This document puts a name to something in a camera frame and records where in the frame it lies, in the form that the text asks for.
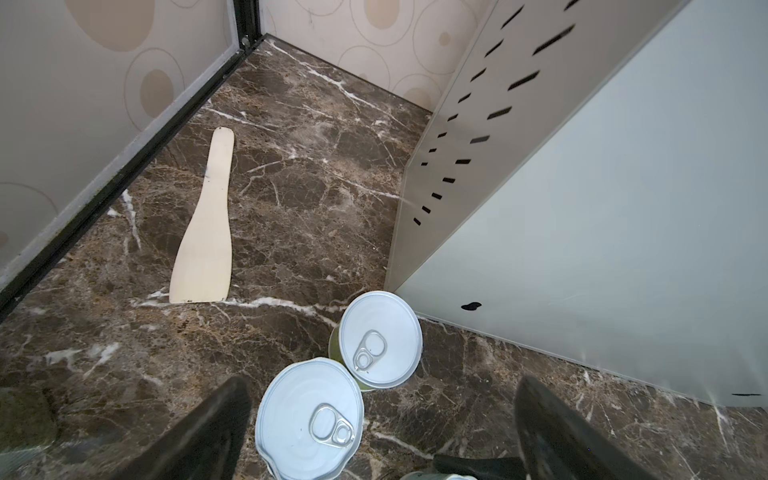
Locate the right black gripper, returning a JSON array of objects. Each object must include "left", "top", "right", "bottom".
[{"left": 433, "top": 454, "right": 527, "bottom": 480}]

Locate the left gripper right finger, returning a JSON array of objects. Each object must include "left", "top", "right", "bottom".
[{"left": 514, "top": 376, "right": 653, "bottom": 479}]

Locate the grey metal cabinet box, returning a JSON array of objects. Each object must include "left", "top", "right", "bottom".
[{"left": 386, "top": 1, "right": 767, "bottom": 407}]

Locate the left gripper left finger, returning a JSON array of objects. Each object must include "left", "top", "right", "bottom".
[{"left": 113, "top": 376, "right": 252, "bottom": 479}]

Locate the wooden spatula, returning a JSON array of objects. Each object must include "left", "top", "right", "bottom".
[{"left": 169, "top": 127, "right": 235, "bottom": 304}]

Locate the teal can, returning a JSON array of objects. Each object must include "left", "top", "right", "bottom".
[{"left": 401, "top": 471, "right": 477, "bottom": 480}]

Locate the green can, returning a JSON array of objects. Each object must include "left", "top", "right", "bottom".
[
  {"left": 254, "top": 358, "right": 364, "bottom": 479},
  {"left": 328, "top": 291, "right": 423, "bottom": 392}
]

